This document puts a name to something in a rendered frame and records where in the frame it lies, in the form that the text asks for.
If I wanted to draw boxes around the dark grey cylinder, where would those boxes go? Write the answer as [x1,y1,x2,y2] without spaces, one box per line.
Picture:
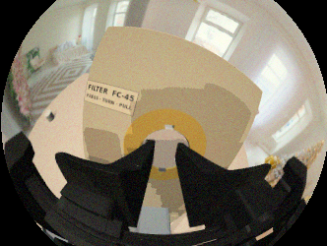
[44,110,55,123]

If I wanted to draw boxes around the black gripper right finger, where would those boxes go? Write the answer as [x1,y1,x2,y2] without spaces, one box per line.
[175,143,271,227]

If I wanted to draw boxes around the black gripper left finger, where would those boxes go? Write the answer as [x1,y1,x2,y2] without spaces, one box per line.
[55,140,155,227]

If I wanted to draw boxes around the white cylinder with slots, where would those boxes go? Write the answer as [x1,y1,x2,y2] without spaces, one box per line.
[143,124,188,168]

